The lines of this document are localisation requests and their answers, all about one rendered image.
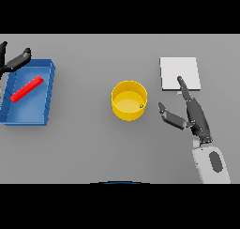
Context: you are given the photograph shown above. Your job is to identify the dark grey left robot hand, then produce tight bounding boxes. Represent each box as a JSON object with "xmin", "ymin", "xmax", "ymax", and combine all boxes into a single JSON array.
[{"xmin": 0, "ymin": 40, "xmax": 33, "ymax": 81}]

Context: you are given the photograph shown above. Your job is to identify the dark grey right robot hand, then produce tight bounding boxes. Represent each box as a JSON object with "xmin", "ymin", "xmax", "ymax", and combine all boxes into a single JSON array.
[{"xmin": 157, "ymin": 75, "xmax": 214, "ymax": 145}]

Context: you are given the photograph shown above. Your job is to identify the red beaker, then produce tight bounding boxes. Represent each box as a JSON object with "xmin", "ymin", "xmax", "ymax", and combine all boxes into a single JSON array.
[{"xmin": 9, "ymin": 74, "xmax": 45, "ymax": 103}]

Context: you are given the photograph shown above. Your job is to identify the pale square measuring scale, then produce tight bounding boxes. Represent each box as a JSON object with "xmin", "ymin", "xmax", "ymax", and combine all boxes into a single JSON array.
[{"xmin": 159, "ymin": 56, "xmax": 202, "ymax": 92}]

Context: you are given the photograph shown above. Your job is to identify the yellow bowl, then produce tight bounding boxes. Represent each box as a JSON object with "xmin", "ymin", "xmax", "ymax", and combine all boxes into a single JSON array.
[{"xmin": 111, "ymin": 80, "xmax": 148, "ymax": 122}]

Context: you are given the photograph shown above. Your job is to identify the blue tray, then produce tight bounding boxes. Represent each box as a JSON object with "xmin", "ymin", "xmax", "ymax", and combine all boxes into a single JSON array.
[{"xmin": 0, "ymin": 58, "xmax": 56, "ymax": 127}]

